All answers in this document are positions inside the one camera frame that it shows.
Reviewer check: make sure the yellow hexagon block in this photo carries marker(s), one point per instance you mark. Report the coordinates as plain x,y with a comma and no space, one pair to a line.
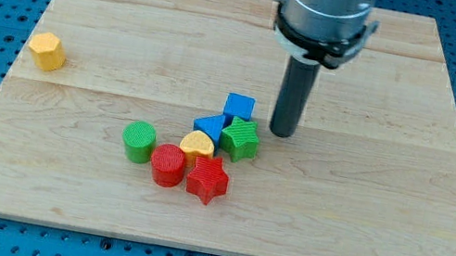
47,51

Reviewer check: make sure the red cylinder block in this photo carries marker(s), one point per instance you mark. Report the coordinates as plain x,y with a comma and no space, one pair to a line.
168,165

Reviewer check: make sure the green star block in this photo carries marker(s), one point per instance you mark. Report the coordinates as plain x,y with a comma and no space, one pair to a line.
240,139

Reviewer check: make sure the blue cube block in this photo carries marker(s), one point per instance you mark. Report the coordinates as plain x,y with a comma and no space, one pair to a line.
239,106

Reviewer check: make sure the blue triangle block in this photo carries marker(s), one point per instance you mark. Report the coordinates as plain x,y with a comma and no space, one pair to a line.
211,126

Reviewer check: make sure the red star block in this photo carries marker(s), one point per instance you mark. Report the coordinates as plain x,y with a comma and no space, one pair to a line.
207,180

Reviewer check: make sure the yellow heart block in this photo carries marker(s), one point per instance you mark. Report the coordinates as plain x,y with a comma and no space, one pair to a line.
196,144

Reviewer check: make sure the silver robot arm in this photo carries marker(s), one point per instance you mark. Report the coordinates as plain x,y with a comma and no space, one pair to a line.
323,32

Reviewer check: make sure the green cylinder block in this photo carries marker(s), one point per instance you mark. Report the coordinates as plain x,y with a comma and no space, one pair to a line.
139,140

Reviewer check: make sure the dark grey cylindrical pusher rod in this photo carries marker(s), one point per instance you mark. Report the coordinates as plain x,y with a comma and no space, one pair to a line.
294,93

